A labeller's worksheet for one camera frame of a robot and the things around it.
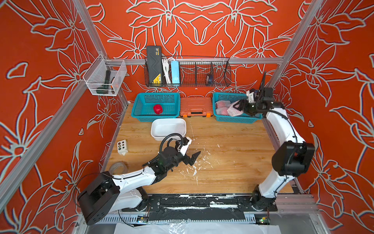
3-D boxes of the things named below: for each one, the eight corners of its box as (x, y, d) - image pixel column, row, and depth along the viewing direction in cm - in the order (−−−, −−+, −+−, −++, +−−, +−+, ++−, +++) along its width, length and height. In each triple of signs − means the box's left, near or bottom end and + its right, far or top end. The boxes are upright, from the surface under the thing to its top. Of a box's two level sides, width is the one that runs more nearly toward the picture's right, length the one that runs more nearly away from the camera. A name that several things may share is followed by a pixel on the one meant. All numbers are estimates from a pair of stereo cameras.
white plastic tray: (151, 140, 99) (149, 135, 94) (154, 123, 109) (152, 117, 104) (186, 140, 99) (186, 135, 94) (186, 123, 109) (186, 117, 104)
